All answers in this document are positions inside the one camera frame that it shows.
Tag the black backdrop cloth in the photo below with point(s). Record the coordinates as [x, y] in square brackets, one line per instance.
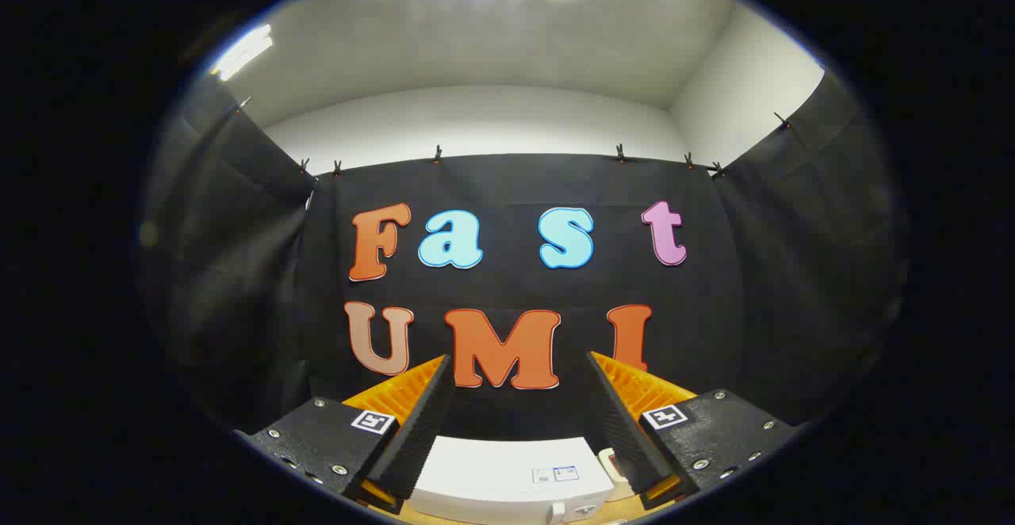
[507, 287]

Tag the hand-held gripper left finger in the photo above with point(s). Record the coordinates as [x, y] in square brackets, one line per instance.
[424, 422]

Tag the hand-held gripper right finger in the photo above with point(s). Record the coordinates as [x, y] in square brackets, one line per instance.
[614, 422]

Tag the white microwave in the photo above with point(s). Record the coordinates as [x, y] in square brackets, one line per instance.
[492, 477]

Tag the cream box appliance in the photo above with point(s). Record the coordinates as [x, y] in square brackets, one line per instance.
[609, 463]

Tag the narrow ceiling light panel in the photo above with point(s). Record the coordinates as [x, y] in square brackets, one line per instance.
[242, 51]

